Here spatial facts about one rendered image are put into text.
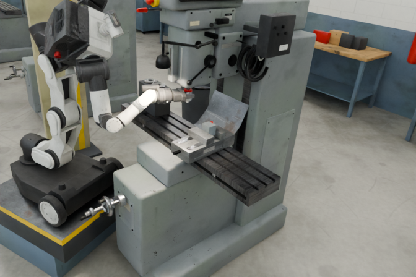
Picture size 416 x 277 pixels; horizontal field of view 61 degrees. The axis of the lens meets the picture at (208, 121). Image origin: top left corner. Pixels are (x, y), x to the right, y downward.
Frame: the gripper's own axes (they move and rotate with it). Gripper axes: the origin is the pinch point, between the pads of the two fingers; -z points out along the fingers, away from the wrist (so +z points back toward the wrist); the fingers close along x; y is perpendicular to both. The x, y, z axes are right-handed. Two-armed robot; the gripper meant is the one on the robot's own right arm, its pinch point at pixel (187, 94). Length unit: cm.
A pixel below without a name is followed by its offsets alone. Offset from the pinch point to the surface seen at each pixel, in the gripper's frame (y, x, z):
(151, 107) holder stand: 20.0, 29.6, 13.5
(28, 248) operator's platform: 111, 21, 97
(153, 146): 33.7, 3.4, 19.0
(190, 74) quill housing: -16.1, -11.6, 3.6
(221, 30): -38.1, -6.6, -14.1
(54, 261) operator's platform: 108, 2, 81
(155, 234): 76, -26, 25
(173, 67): -18.3, -5.8, 11.5
